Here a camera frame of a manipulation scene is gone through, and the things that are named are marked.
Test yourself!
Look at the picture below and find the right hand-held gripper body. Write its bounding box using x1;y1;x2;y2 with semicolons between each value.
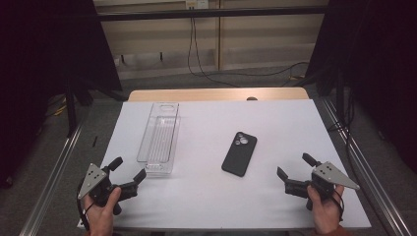
284;160;361;211

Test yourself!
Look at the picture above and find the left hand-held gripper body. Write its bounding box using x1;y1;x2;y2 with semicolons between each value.
77;162;141;216

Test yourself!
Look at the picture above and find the clear plastic packaging box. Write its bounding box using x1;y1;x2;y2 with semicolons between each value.
136;101;182;179

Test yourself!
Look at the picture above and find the black smartphone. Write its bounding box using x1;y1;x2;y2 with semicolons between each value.
220;131;259;178

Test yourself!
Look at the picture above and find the person's left hand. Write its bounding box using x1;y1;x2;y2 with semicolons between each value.
83;186;122;236

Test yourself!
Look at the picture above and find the person's right hand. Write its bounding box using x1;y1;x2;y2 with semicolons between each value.
306;184;345;235

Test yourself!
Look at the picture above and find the black tripod stand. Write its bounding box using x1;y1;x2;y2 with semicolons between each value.
63;78;129;139

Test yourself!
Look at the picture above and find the black metal stand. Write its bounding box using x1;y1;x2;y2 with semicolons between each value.
303;62;348;126

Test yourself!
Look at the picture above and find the white table cover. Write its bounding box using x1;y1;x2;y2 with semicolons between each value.
77;98;373;230

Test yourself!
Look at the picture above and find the black curtain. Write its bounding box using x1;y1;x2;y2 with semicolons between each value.
306;0;417;173
0;0;123;190

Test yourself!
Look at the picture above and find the black horizontal bar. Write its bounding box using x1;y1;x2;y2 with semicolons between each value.
96;5;328;23

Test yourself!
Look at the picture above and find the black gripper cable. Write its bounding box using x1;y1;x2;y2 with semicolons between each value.
76;178;91;230
330;191;345;221

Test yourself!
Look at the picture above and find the aluminium rail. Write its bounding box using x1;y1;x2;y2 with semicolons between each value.
321;97;412;236
19;121;85;236

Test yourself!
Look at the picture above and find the black floor cable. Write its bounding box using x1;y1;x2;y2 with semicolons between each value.
328;88;365;185

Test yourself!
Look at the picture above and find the yellow cable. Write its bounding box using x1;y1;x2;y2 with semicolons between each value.
48;102;68;117

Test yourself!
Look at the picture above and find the black wall cable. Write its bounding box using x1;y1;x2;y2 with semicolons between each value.
187;17;242;89
191;17;311;78

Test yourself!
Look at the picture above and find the white wall socket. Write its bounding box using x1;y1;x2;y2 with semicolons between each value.
185;0;210;10

